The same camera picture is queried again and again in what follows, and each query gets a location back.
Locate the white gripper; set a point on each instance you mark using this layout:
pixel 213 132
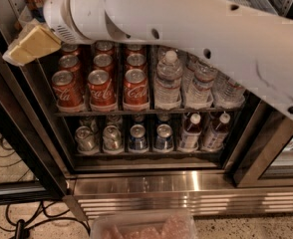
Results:
pixel 57 12

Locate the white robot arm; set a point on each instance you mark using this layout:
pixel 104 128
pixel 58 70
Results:
pixel 252 47

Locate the back left coca-cola can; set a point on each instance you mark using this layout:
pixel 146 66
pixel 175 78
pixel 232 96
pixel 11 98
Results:
pixel 70 49

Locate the coca-cola can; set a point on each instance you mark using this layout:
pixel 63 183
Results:
pixel 70 49
pixel 101 88
pixel 136 61
pixel 66 89
pixel 73 64
pixel 135 87
pixel 105 62
pixel 134 49
pixel 105 47

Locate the middle left coca-cola can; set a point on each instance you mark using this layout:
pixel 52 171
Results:
pixel 73 64

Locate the front left coca-cola can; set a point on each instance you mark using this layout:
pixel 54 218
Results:
pixel 66 89

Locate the middle centre coca-cola can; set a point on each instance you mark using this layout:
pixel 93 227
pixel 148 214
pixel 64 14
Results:
pixel 105 62

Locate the back centre coca-cola can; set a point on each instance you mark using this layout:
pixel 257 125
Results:
pixel 105 47

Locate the front middle coca-cola can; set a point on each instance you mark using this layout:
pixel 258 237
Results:
pixel 101 88

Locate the back right coca-cola can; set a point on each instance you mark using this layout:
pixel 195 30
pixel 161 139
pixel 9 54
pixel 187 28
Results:
pixel 134 49

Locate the middle right coca-cola can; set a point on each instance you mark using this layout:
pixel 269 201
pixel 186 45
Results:
pixel 136 61

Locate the front right coca-cola can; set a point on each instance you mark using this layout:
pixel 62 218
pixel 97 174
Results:
pixel 135 87

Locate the silver can front left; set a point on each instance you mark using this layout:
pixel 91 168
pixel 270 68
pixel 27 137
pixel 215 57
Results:
pixel 85 138

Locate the silver can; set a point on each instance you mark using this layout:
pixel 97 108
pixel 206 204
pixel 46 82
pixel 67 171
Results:
pixel 85 138
pixel 112 138

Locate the stainless steel fridge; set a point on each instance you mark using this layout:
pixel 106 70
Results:
pixel 104 184

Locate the blue can front left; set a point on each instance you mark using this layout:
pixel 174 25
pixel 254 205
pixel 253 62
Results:
pixel 138 139

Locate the blue can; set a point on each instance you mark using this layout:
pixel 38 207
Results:
pixel 164 139
pixel 138 139

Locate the blue can front right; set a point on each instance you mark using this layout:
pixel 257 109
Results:
pixel 164 139

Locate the front left water bottle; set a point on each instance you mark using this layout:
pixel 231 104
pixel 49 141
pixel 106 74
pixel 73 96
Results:
pixel 167 78

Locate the water bottle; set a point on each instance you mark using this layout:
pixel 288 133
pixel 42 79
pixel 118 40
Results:
pixel 167 78
pixel 228 89
pixel 201 83

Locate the front middle water bottle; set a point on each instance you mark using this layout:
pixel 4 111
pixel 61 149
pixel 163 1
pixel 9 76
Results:
pixel 201 83

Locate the brown drink bottle left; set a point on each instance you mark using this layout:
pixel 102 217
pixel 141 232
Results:
pixel 191 131

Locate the brown drink bottle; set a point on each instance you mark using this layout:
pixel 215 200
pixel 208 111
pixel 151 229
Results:
pixel 216 133
pixel 191 131

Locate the clear plastic food container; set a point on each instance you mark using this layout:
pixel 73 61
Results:
pixel 148 224

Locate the front right water bottle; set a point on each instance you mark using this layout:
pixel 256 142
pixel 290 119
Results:
pixel 228 89

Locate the brown drink bottle right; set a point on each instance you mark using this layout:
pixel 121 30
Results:
pixel 216 133

